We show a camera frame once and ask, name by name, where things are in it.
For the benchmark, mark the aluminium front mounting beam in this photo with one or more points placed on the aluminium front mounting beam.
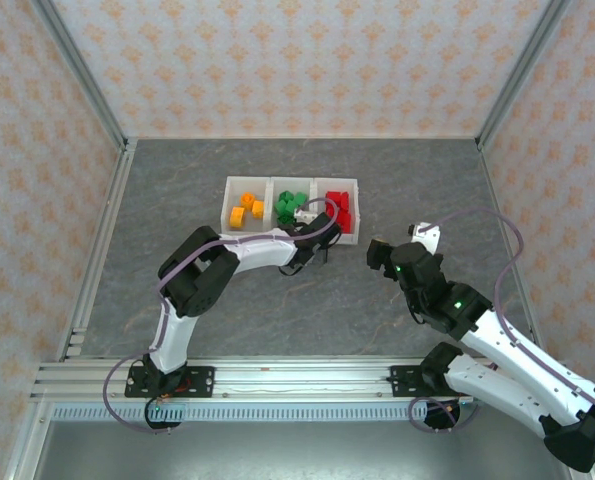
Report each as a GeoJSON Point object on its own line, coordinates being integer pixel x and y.
{"type": "Point", "coordinates": [302, 380]}

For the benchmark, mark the orange lego brick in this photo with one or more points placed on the orange lego brick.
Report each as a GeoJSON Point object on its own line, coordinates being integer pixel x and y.
{"type": "Point", "coordinates": [237, 217]}
{"type": "Point", "coordinates": [258, 208]}

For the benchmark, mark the aluminium frame post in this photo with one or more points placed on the aluminium frame post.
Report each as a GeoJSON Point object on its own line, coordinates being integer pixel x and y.
{"type": "Point", "coordinates": [79, 70]}
{"type": "Point", "coordinates": [524, 70]}

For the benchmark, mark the white plastic container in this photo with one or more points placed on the white plastic container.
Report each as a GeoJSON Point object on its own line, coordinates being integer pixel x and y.
{"type": "Point", "coordinates": [244, 187]}
{"type": "Point", "coordinates": [274, 187]}
{"type": "Point", "coordinates": [354, 220]}

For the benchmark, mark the aluminium side rail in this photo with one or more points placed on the aluminium side rail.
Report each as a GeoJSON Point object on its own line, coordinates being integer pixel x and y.
{"type": "Point", "coordinates": [104, 235]}
{"type": "Point", "coordinates": [502, 220]}

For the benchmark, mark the aluminium back rail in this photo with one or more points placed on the aluminium back rail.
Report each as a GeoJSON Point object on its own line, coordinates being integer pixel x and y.
{"type": "Point", "coordinates": [302, 138]}

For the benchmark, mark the orange round lego piece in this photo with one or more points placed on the orange round lego piece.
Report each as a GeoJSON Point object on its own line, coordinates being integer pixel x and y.
{"type": "Point", "coordinates": [248, 200]}

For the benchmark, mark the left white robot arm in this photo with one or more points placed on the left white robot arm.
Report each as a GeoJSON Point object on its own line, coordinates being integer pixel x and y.
{"type": "Point", "coordinates": [262, 252]}

